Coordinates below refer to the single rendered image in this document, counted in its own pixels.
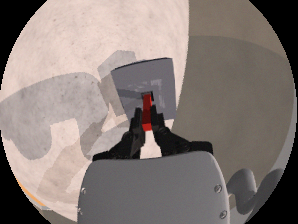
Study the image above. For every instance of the red rectangular bar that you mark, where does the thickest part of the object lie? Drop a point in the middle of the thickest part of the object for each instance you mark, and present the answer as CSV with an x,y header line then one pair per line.
x,y
146,117

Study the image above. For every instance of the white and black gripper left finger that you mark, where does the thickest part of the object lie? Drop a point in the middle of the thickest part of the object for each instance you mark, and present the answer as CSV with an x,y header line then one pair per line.
x,y
132,140

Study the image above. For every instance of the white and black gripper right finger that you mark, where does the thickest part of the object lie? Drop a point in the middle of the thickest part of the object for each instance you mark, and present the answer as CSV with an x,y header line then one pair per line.
x,y
170,143

